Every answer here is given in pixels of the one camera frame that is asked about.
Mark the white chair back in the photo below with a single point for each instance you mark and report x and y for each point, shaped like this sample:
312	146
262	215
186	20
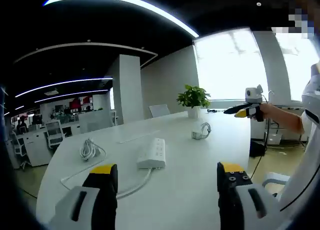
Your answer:
160	111

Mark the black bag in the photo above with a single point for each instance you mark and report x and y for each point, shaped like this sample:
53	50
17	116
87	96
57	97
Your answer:
257	149

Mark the mesh office chair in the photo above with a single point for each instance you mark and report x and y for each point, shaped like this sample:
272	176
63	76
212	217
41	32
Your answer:
53	129

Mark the white office desk partition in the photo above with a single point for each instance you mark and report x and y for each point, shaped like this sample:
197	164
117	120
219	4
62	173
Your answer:
37	149

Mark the grey high-back chair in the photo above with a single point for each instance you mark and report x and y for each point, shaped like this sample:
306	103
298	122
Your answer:
95	122

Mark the white charger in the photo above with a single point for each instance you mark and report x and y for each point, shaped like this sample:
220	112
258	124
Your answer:
197	135

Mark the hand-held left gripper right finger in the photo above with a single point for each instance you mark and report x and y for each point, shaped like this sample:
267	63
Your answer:
232	195

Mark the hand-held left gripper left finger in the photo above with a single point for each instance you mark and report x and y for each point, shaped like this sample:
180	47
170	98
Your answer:
102	190

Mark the person's white shirt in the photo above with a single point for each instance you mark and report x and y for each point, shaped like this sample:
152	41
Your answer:
311	102

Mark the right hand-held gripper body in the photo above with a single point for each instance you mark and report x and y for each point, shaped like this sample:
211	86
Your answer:
252	93

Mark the white office chair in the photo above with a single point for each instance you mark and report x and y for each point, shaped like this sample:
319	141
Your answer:
275	178

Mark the thin ceiling light strip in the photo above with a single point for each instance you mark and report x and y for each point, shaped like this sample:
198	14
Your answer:
62	83
75	94

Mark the person's right hand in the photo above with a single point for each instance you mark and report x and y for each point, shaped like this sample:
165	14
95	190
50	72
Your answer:
267	111

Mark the white desk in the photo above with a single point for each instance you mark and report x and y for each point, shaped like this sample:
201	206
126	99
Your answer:
180	190

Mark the white power strip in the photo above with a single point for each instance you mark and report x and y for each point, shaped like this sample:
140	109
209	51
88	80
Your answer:
152	152

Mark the green potted plant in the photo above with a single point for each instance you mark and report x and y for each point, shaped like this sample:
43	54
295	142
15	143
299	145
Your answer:
192	97

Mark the long ceiling light strip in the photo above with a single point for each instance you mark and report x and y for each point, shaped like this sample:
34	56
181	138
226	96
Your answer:
191	30

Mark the white box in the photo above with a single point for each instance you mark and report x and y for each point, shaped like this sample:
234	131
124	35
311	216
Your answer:
273	138

